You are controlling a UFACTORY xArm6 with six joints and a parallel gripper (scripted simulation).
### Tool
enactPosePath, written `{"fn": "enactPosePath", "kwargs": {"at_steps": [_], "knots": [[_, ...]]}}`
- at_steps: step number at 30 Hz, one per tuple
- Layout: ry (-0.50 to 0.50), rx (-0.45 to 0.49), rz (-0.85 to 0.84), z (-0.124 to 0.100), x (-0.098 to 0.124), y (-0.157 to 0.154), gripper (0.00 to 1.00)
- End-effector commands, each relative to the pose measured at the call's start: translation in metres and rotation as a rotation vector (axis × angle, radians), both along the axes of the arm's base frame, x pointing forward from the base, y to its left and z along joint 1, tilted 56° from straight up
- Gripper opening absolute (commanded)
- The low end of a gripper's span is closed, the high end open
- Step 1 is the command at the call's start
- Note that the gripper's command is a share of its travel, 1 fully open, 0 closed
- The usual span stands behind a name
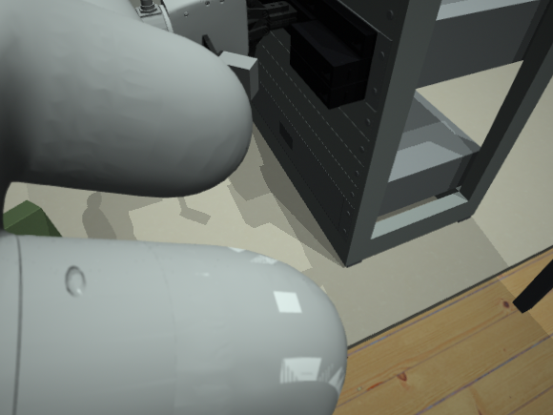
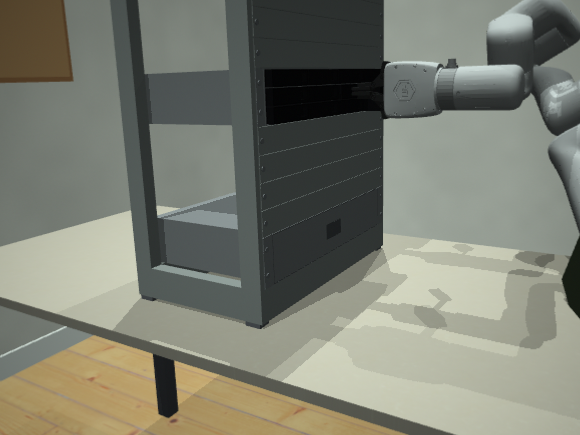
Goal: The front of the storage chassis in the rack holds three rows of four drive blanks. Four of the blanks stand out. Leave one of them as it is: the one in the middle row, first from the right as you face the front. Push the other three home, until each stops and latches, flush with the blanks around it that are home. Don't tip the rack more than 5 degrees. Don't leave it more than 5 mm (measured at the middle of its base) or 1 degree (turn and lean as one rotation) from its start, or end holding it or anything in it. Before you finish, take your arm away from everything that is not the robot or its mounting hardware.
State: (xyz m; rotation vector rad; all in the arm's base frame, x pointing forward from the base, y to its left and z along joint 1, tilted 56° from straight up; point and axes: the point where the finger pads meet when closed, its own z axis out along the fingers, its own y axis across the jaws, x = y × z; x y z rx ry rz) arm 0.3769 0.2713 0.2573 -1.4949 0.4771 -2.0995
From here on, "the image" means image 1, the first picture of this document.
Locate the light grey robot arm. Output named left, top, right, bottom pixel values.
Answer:
left=0, top=0, right=348, bottom=415

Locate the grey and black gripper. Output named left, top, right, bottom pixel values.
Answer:
left=159, top=0, right=297, bottom=58

